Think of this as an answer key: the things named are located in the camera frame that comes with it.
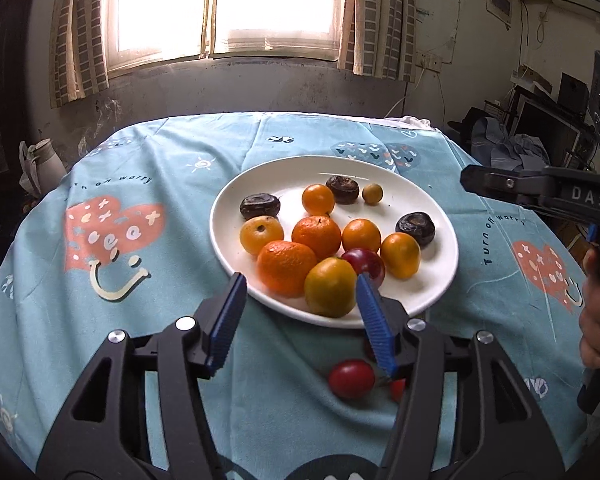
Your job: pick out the pile of grey-blue clothes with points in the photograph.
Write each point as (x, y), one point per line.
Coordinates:
(510, 147)

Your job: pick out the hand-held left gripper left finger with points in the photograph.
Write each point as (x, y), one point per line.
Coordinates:
(225, 320)

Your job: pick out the person's right hand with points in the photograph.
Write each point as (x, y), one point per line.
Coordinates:
(597, 325)

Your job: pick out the red plum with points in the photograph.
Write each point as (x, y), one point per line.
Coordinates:
(367, 262)

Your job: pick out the yellow-green citrus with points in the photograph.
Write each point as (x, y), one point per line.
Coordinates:
(331, 287)

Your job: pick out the brick-patterned curtain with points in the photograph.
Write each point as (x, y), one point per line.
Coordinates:
(77, 35)
(377, 20)

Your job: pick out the small yellow-green fruit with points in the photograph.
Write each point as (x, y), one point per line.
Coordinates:
(372, 193)

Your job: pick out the black speaker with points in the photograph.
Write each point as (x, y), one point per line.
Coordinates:
(574, 92)

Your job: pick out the orange mandarin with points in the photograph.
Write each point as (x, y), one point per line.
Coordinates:
(286, 268)
(316, 236)

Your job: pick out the smooth orange citrus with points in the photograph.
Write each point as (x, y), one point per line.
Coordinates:
(400, 255)
(318, 199)
(361, 235)

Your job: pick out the white cloth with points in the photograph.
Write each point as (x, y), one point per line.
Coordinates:
(410, 121)

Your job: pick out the white jug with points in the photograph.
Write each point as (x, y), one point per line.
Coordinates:
(45, 162)

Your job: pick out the light blue printed tablecloth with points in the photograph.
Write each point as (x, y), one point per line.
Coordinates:
(180, 240)

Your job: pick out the dark cloth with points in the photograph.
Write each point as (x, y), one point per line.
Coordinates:
(467, 120)

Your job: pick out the wall power socket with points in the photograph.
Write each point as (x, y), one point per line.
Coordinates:
(430, 60)

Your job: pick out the pale yellow citrus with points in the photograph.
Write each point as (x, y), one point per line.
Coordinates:
(261, 235)

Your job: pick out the white plate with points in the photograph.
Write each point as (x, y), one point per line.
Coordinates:
(290, 180)

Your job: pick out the dark wrinkled passion fruit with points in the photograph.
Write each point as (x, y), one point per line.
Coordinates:
(260, 206)
(416, 228)
(343, 188)

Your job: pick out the bright window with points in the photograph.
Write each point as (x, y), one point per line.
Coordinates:
(220, 5)

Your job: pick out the black monitor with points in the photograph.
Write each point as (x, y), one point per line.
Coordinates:
(550, 127)

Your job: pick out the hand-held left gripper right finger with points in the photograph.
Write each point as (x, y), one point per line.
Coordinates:
(375, 320)

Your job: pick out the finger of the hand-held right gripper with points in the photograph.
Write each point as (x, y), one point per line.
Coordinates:
(495, 181)

